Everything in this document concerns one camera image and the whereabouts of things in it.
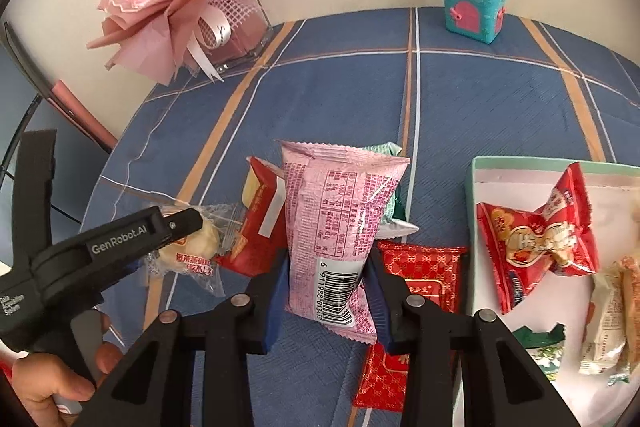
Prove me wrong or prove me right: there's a green silver snack packet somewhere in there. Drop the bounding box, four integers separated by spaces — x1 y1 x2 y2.
361 142 420 239

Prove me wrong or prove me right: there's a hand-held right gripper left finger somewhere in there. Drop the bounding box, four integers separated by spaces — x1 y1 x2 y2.
92 252 292 427

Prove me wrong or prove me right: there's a person's left hand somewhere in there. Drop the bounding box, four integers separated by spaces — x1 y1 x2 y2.
10 312 126 427

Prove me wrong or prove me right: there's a beige orange snack packet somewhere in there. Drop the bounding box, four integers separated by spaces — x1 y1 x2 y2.
614 252 640 360

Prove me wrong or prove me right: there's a red snack bag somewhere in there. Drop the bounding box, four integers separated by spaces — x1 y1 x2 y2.
476 162 601 315

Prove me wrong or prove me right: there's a red patterned flat packet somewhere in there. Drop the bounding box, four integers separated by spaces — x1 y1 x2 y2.
352 241 469 413

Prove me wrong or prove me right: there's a teal toy box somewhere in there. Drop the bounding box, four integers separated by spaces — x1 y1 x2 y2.
440 0 509 43

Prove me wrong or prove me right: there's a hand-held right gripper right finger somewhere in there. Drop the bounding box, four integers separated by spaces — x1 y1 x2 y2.
362 252 583 427

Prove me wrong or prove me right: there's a clear bun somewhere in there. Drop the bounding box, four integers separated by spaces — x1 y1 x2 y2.
142 202 247 299

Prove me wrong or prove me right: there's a red yellow snack packet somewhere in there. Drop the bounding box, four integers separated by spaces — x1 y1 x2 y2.
215 156 289 278

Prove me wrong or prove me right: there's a pink snack packet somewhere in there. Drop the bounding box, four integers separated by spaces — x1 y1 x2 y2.
277 139 412 346

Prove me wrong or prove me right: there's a black cable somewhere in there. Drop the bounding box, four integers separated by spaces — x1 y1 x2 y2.
0 94 83 226

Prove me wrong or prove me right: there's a white green snack packet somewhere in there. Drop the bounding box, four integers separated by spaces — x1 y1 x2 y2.
514 322 567 383

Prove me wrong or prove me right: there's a white tray with green rim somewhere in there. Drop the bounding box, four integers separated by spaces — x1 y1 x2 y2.
465 156 640 427

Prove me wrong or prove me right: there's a pink edged dark panel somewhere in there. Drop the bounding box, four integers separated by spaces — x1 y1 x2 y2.
2 21 121 154

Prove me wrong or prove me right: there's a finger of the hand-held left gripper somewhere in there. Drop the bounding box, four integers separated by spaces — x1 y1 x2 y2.
150 208 205 253
10 130 59 269

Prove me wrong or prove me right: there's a clear acrylic box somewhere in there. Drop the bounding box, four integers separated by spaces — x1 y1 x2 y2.
197 0 274 74

